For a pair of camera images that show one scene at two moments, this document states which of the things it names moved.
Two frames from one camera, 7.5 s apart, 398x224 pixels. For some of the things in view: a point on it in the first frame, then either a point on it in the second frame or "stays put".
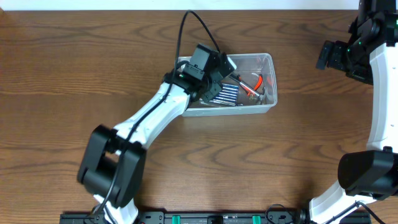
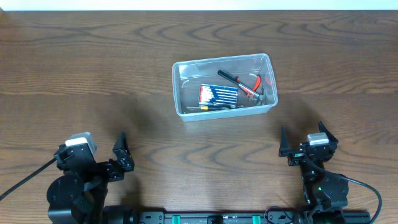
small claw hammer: [249, 89] stays put
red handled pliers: [248, 91] -> [257, 83]
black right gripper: [325, 54] -> [304, 152]
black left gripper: [216, 83] -> [104, 170]
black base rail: [212, 218] stays put
